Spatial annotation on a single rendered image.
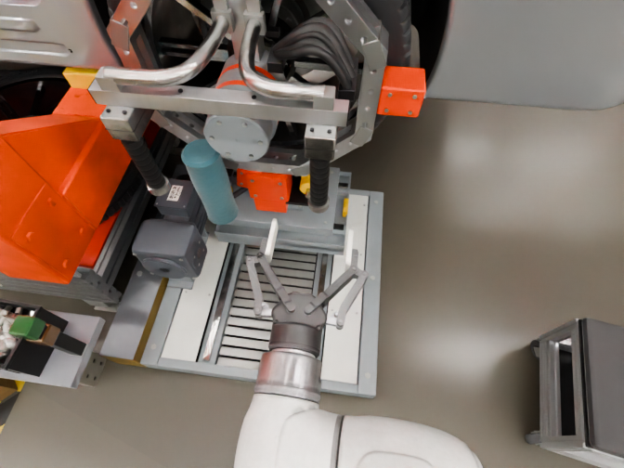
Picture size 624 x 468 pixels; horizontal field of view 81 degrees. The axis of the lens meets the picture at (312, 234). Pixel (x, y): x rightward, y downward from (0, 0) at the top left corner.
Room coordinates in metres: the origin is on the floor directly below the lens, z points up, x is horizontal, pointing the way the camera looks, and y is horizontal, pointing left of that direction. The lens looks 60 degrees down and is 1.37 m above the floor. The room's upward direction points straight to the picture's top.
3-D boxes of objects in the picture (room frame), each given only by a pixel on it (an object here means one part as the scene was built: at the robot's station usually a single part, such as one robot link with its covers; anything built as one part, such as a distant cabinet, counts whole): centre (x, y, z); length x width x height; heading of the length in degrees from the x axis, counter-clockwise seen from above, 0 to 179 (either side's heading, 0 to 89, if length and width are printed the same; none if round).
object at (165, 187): (0.48, 0.32, 0.83); 0.04 x 0.04 x 0.16
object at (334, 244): (0.86, 0.10, 0.13); 0.50 x 0.36 x 0.10; 83
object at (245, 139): (0.62, 0.13, 0.85); 0.21 x 0.14 x 0.14; 173
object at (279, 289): (0.22, 0.06, 0.83); 0.11 x 0.01 x 0.04; 32
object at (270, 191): (0.73, 0.12, 0.48); 0.16 x 0.12 x 0.17; 173
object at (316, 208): (0.43, -0.01, 0.83); 0.04 x 0.04 x 0.16
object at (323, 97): (0.55, 0.04, 1.03); 0.19 x 0.18 x 0.11; 173
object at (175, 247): (0.69, 0.44, 0.26); 0.42 x 0.18 x 0.35; 173
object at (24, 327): (0.21, 0.57, 0.64); 0.04 x 0.04 x 0.04; 83
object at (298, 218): (0.86, 0.10, 0.32); 0.40 x 0.30 x 0.28; 83
